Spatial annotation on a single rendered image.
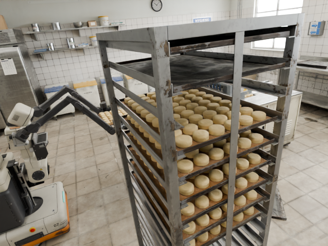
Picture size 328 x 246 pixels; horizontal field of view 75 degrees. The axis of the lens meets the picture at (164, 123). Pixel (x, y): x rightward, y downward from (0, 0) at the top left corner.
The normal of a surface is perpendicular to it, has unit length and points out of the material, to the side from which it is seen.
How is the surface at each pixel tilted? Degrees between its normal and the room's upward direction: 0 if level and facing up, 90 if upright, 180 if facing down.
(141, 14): 90
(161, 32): 90
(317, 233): 0
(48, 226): 90
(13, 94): 89
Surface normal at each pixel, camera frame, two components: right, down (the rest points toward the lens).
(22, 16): 0.38, 0.35
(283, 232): -0.09, -0.91
